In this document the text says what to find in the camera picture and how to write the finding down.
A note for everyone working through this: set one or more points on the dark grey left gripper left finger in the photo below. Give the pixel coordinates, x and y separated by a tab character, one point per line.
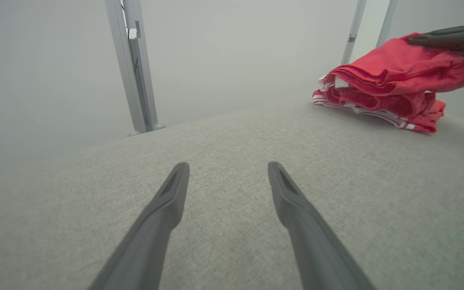
155	225

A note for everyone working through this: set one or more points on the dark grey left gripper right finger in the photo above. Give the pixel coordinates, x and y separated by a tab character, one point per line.
308	233

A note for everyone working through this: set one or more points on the red jersey with white trim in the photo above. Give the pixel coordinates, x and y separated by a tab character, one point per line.
397	64

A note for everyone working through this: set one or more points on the red jersey shirt number 23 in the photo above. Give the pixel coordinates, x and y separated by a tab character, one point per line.
421	121

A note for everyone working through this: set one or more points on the grey fabric sofa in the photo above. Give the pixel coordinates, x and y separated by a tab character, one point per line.
232	241

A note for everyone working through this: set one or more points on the grey partition post with feet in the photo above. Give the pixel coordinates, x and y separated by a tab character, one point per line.
135	80

